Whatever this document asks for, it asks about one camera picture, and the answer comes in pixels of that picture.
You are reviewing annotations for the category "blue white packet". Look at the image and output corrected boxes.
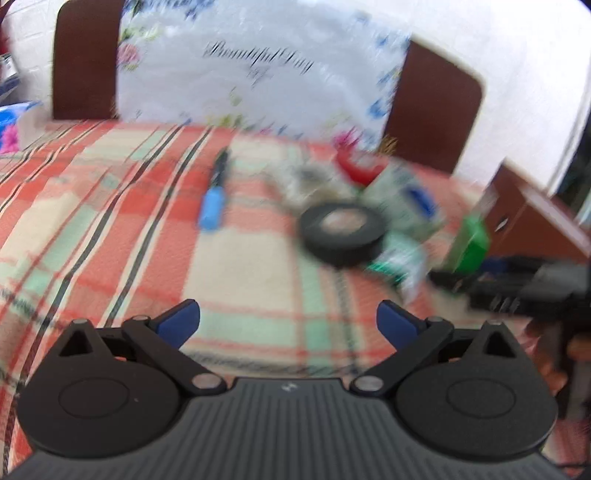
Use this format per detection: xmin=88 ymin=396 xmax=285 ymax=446
xmin=0 ymin=51 xmax=22 ymax=95

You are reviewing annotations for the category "black tape roll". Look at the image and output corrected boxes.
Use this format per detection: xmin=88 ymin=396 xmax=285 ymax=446
xmin=298 ymin=200 xmax=387 ymax=267

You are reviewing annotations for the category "blue floral tissue pack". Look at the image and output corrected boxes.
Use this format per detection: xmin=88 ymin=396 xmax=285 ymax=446
xmin=0 ymin=100 xmax=45 ymax=155

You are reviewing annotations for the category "white floral plastic bag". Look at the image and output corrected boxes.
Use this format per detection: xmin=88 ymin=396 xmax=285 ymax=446
xmin=113 ymin=0 xmax=415 ymax=155

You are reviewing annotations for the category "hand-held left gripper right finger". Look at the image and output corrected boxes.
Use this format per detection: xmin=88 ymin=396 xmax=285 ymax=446
xmin=351 ymin=300 xmax=520 ymax=395

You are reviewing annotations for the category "green box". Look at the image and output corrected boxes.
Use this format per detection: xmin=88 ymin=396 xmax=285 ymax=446
xmin=450 ymin=215 xmax=491 ymax=278

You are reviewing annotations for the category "brown wooden headboard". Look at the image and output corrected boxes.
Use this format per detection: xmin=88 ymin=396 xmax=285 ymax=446
xmin=52 ymin=0 xmax=486 ymax=175

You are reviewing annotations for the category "white box with blue label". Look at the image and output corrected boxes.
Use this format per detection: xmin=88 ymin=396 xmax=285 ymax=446
xmin=364 ymin=162 xmax=448 ymax=238

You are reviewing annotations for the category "red plaid blanket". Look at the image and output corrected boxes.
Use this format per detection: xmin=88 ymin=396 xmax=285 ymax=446
xmin=0 ymin=119 xmax=591 ymax=480

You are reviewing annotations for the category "red plastic item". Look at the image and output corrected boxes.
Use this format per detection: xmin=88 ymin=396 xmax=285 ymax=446
xmin=335 ymin=147 xmax=389 ymax=186

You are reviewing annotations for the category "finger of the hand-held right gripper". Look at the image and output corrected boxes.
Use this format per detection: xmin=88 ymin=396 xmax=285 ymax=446
xmin=428 ymin=270 xmax=474 ymax=292

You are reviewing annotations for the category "blue handled screwdriver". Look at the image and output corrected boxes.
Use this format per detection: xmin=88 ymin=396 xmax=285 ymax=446
xmin=198 ymin=147 xmax=233 ymax=232

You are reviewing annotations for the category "clear plastic bag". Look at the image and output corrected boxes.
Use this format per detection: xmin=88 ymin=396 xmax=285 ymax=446
xmin=270 ymin=157 xmax=335 ymax=206

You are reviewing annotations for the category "green white packet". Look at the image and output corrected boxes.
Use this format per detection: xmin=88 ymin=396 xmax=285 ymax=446
xmin=368 ymin=231 xmax=431 ymax=298

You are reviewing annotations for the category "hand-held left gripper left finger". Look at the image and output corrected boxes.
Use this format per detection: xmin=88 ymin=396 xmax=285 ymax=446
xmin=58 ymin=299 xmax=227 ymax=395

